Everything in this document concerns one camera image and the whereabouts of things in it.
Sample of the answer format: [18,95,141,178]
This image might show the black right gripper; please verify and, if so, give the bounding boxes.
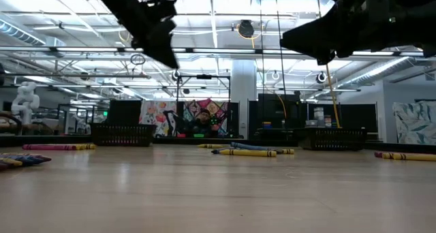
[281,0,409,66]

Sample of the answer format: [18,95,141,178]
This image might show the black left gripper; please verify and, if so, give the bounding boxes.
[84,0,180,69]

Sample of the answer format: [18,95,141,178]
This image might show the black slotted plastic basket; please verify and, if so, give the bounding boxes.
[89,123,158,148]
[298,127,368,151]

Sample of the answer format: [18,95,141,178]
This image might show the black metal rig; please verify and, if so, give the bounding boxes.
[174,74,232,138]

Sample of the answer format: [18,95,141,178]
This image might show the long ceiling light bar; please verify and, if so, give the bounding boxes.
[0,46,436,57]

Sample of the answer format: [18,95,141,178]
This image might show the stacked plastic containers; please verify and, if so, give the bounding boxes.
[312,106,339,129]

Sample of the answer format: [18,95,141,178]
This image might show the floral cloth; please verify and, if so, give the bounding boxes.
[138,100,178,138]

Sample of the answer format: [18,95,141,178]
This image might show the black cabinet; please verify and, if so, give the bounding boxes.
[247,93,309,140]

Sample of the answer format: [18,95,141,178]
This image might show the black partition panel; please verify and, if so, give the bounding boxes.
[306,102,379,134]

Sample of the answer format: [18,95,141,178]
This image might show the black screen panel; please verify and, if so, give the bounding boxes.
[108,99,143,125]

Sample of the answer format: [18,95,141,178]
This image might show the colourful patchwork quilt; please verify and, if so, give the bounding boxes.
[183,98,230,138]

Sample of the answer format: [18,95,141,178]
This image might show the person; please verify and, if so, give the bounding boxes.
[193,108,219,138]

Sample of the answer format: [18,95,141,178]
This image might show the white building column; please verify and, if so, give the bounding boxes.
[230,59,258,140]

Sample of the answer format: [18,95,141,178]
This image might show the leaf-pattern cloth panel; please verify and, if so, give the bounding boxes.
[392,100,436,146]

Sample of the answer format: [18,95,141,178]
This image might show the black hanging cable loop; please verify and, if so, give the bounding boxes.
[129,53,147,67]

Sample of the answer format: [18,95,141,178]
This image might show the yellow power cable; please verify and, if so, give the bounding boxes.
[315,0,342,129]

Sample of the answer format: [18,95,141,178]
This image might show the black ceiling cable reel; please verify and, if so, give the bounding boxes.
[236,19,255,40]

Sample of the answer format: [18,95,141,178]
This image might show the black aluminium table frame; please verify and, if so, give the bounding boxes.
[0,134,436,155]

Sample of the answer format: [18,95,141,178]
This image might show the dark curved hose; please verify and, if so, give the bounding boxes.
[0,110,24,136]

